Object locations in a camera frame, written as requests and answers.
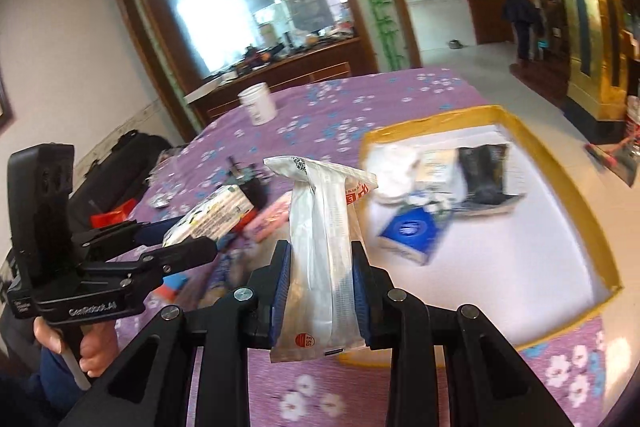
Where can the small metal bowl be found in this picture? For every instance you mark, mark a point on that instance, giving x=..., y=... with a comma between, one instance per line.
x=455, y=44

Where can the pink tissue pack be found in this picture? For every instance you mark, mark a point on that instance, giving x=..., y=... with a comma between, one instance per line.
x=267, y=219

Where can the white cloth pouch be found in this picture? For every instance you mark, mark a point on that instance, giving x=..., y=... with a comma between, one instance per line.
x=395, y=172

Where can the black bag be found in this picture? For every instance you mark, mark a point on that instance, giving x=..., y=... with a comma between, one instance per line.
x=115, y=167

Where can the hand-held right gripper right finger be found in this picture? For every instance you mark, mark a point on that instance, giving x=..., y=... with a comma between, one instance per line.
x=359, y=287

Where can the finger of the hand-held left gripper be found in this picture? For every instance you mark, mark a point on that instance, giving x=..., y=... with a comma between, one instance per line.
x=185, y=254
x=150, y=231

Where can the wooden staircase railing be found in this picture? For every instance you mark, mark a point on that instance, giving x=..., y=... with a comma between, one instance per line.
x=552, y=7

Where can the person's left hand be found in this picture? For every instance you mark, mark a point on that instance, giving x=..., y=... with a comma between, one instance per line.
x=97, y=349

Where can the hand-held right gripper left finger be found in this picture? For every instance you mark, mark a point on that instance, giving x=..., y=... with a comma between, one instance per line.
x=282, y=287

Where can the white tissue pack yellow print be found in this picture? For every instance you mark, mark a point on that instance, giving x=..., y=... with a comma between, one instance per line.
x=215, y=212

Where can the white paper packet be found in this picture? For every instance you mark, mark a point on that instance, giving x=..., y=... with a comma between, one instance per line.
x=435, y=169

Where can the golden pillar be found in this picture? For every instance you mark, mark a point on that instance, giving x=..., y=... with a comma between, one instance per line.
x=585, y=7

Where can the black cloth item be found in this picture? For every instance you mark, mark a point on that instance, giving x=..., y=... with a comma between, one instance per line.
x=487, y=174

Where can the white plastic jar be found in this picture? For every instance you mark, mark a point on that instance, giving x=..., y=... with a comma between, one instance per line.
x=257, y=104

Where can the person in dark clothes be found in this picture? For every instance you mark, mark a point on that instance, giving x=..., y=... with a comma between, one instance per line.
x=522, y=14

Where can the red plastic bag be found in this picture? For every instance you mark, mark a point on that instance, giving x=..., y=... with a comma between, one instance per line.
x=112, y=216

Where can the grey dustpan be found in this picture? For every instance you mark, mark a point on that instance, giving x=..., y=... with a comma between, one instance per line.
x=615, y=162

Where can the white plastic bag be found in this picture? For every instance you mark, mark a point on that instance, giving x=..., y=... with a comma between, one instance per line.
x=320, y=232

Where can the clutter of tools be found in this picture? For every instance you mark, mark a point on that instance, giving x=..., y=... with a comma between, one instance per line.
x=295, y=44

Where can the wooden sideboard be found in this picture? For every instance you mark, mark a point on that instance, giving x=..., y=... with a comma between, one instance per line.
x=280, y=72

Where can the yellow cardboard box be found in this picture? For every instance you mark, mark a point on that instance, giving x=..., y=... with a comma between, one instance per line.
x=550, y=227

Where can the blue tissue pack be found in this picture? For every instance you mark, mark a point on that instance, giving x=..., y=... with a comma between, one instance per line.
x=412, y=234

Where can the person's left forearm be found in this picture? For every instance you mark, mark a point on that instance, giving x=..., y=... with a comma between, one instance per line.
x=40, y=392

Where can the orange and blue pack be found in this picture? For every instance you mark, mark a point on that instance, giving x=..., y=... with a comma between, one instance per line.
x=172, y=288

